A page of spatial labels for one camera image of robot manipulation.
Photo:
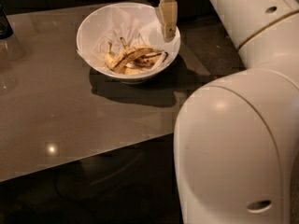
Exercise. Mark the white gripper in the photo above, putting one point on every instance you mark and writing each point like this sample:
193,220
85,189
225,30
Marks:
169,18

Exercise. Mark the peeled spotted banana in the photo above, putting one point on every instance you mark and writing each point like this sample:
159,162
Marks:
132,59

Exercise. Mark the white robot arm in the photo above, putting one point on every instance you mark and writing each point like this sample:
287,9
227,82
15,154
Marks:
236,138

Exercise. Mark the white paper bowl liner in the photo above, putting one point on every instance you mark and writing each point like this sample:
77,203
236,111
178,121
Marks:
137,23

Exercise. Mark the white ceramic bowl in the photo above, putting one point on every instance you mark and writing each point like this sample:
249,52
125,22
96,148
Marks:
106,33

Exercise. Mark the dark object at table edge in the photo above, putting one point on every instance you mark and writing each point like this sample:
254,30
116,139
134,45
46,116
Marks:
5,27

